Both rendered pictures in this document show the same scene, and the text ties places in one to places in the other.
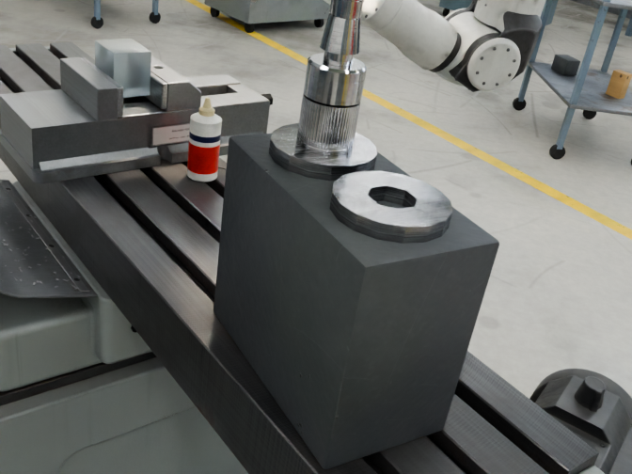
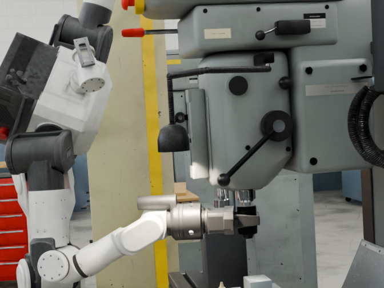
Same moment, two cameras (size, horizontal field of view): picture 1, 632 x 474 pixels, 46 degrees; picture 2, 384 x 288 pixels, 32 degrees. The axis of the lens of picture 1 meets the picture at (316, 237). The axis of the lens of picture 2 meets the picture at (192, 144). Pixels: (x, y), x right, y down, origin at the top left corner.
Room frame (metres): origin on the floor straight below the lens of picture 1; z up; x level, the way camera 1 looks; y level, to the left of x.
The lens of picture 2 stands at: (2.32, 0.95, 1.50)
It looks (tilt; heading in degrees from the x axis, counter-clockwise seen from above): 3 degrees down; 211
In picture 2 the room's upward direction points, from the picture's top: 3 degrees counter-clockwise
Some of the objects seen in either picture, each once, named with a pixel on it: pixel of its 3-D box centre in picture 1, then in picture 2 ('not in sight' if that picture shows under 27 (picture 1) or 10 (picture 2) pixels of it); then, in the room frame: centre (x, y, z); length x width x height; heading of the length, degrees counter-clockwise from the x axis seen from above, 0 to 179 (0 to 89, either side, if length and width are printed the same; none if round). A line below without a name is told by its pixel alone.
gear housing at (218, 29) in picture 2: not in sight; (254, 31); (0.87, 0.28, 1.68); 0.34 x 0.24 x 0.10; 131
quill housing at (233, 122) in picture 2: not in sight; (243, 120); (0.89, 0.25, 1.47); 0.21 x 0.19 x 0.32; 41
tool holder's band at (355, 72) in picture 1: (336, 67); (221, 200); (0.58, 0.01, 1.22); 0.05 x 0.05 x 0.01
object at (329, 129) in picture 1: (329, 109); (222, 211); (0.58, 0.01, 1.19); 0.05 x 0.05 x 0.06
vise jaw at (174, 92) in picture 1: (160, 81); not in sight; (0.98, 0.25, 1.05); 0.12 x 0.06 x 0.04; 42
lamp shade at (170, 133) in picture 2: not in sight; (172, 137); (1.06, 0.16, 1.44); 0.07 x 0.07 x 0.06
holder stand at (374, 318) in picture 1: (337, 275); (223, 251); (0.54, -0.02, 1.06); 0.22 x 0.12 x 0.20; 34
